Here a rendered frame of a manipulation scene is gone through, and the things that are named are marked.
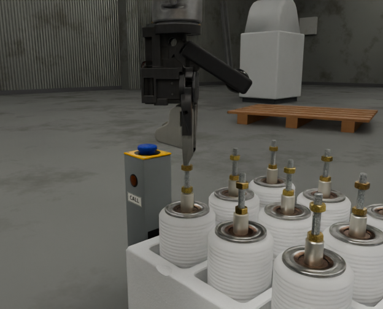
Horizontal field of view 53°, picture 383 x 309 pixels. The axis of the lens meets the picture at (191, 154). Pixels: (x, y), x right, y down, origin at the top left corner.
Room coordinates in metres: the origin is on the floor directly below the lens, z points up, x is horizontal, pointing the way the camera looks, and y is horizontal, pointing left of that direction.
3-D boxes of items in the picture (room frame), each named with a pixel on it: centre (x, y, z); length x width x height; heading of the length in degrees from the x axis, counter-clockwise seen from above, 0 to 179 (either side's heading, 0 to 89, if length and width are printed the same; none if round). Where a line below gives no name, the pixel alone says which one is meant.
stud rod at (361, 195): (0.51, -0.24, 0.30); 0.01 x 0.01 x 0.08
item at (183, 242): (0.60, 0.01, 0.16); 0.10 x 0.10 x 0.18
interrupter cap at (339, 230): (0.51, -0.24, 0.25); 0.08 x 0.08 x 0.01
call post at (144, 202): (0.76, 0.09, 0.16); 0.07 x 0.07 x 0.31; 42
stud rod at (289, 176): (0.60, -0.16, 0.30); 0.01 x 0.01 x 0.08
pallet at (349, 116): (3.38, -1.00, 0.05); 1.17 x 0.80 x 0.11; 58
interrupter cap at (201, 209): (0.60, 0.01, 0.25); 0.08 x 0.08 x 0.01
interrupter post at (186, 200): (0.60, 0.01, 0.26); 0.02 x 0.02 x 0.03
